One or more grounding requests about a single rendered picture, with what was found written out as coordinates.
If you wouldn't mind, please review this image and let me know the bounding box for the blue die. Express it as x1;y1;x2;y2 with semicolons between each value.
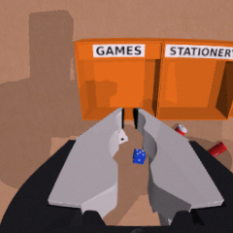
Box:
133;149;146;164

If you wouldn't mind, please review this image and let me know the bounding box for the orange bin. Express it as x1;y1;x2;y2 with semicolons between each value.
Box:
74;38;233;120

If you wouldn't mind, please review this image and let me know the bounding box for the red battery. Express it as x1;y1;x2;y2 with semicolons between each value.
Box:
175;124;187;135
207;142;227;157

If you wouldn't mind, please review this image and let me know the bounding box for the white domino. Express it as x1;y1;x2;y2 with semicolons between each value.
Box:
118;129;128;144

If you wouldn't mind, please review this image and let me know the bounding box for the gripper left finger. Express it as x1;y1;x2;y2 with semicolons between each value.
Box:
0;107;124;233

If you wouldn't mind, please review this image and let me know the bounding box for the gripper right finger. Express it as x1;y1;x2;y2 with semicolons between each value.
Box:
133;107;233;233

